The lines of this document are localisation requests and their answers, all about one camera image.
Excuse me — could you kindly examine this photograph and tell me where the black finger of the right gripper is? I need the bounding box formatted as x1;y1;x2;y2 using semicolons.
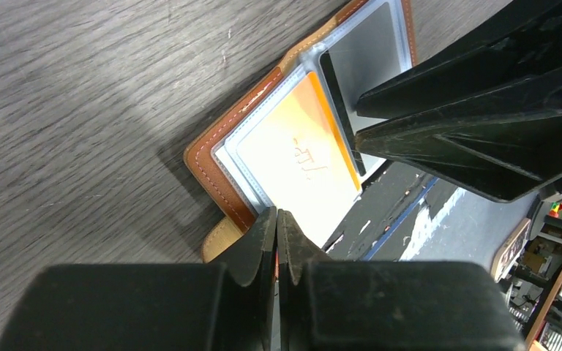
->
356;67;562;203
356;0;562;118

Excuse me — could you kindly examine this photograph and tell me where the brown card holder wallet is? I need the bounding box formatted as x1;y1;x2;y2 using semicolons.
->
184;1;416;262

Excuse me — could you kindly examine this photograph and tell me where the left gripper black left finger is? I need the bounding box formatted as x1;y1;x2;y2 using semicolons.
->
0;207;277;350

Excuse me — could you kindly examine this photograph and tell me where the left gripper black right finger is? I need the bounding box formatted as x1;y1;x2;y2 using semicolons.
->
277;210;525;350

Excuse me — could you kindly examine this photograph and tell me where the orange VIP credit card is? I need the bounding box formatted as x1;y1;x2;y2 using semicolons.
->
226;71;361;246

